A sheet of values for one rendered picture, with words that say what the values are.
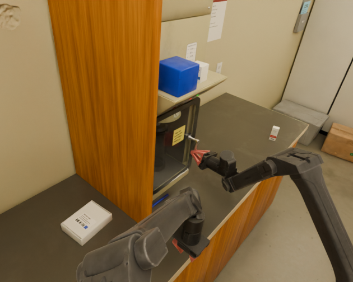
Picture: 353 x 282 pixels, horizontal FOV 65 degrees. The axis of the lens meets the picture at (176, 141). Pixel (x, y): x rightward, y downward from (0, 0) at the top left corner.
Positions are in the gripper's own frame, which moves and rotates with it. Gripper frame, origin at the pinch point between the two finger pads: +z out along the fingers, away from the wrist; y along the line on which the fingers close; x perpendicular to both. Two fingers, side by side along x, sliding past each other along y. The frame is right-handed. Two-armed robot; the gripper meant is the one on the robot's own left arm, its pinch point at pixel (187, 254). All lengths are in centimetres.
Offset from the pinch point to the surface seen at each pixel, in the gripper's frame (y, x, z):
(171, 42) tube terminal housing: 33, -25, -55
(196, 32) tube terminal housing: 33, -38, -56
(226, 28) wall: 77, -137, -36
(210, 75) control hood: 27, -42, -41
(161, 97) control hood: 27, -14, -41
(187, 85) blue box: 23, -21, -44
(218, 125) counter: 49, -99, 16
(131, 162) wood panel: 32.5, -6.2, -15.4
